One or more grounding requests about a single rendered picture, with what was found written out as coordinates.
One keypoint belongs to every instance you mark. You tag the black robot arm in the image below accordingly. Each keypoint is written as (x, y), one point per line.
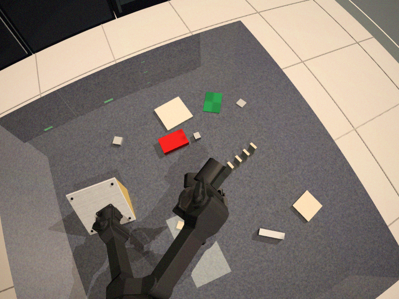
(204, 209)

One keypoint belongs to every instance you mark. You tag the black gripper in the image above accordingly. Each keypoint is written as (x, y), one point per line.
(189, 179)

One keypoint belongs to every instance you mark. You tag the red rectangular block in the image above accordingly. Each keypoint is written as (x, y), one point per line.
(173, 141)

